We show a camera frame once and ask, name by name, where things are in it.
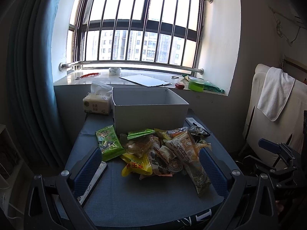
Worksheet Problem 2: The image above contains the tissue pack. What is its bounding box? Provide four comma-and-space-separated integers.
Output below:
83, 81, 112, 115

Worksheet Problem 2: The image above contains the white cardboard box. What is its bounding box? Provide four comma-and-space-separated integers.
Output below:
112, 86, 189, 134

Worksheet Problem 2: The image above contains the green plastic box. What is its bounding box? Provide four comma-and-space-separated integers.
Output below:
188, 80, 205, 92

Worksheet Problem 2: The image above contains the teal curtain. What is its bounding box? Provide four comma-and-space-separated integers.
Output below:
6, 0, 64, 171

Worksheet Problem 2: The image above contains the green plastic bag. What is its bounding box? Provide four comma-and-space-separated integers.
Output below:
189, 77, 225, 94

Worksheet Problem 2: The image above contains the cream chair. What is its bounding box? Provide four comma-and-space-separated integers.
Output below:
243, 64, 306, 166

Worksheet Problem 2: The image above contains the white towel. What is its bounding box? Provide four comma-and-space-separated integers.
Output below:
257, 67, 295, 122

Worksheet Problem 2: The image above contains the white flat board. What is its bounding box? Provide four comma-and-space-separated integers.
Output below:
120, 74, 171, 87

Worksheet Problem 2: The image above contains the round bread clear package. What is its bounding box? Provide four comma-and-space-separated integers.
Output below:
124, 135, 160, 158

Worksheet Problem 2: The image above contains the dark green snack packet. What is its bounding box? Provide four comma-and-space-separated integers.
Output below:
189, 125, 210, 139

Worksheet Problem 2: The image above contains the tape roll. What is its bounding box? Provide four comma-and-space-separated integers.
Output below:
108, 67, 121, 76

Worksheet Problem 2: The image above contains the yellow chips bag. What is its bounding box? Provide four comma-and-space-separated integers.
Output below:
121, 153, 153, 177

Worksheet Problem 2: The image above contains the metal window guard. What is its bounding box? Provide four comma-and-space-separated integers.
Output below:
59, 0, 213, 75

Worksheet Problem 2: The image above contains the red bead string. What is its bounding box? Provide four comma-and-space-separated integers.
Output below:
75, 71, 101, 80

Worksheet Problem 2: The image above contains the long beige bread package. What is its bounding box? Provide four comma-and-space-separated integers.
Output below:
164, 130, 211, 197

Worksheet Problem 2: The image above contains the white remote control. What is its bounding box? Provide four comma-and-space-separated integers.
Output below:
185, 117, 201, 127

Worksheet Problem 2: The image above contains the green flat snack packet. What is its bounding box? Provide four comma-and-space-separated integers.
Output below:
127, 129, 155, 140

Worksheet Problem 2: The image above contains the green snack bag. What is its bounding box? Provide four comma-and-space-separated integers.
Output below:
95, 125, 125, 162

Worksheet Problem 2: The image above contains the smartphone with sticker case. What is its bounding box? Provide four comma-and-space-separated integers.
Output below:
77, 161, 107, 206

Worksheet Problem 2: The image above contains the red small object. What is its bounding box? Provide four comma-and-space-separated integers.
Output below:
175, 83, 185, 90

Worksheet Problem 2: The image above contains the white ink-painting snack bag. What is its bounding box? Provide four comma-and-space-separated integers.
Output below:
148, 146, 183, 177

